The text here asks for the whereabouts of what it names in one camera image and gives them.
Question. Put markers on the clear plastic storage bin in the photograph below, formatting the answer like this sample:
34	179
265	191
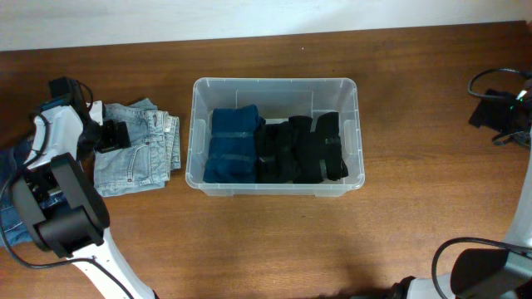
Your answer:
277	100

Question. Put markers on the black garment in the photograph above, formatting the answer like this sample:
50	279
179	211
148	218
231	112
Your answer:
318	148

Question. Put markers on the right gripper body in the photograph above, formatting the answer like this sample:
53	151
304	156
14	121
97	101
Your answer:
495	111

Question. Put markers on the dark navy garment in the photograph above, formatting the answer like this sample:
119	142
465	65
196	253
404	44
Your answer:
276	162

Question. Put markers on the dark blue folded jeans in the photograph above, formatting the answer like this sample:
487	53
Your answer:
11	159

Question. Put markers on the light blue jeans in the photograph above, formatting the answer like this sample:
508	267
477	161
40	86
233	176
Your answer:
154	151

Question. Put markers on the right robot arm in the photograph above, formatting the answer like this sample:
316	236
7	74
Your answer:
495	269

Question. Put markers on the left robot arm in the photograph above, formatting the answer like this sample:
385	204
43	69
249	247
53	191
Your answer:
77	231

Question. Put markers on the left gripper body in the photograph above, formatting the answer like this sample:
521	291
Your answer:
105	134

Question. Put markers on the teal blue garment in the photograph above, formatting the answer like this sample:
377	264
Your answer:
232	153

